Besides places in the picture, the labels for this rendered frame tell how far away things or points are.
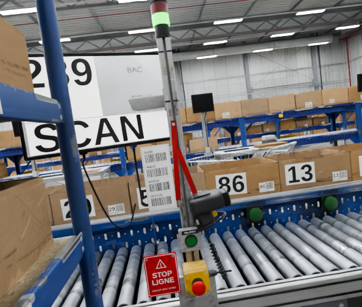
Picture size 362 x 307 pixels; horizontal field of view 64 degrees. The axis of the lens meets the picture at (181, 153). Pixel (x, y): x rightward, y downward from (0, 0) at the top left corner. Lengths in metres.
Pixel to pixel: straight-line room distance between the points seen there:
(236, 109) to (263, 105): 0.58
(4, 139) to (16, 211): 6.38
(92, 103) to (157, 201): 0.36
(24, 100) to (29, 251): 0.18
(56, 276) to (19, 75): 0.25
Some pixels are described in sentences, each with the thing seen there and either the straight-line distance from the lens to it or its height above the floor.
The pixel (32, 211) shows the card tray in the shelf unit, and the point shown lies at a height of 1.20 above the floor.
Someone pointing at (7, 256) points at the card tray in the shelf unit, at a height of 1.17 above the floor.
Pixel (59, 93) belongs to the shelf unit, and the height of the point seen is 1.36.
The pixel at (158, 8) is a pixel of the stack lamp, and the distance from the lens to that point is 0.93.
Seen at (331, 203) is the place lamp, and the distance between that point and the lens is 1.67.
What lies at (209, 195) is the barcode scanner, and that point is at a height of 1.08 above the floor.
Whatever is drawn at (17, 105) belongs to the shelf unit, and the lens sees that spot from 0.34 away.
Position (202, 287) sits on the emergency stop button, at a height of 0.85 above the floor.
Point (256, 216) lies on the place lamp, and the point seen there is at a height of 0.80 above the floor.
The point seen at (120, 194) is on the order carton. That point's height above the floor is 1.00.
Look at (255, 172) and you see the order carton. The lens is 1.55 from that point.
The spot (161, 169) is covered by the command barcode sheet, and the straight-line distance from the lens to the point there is 0.86.
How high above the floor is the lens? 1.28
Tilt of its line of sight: 5 degrees down
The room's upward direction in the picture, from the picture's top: 8 degrees counter-clockwise
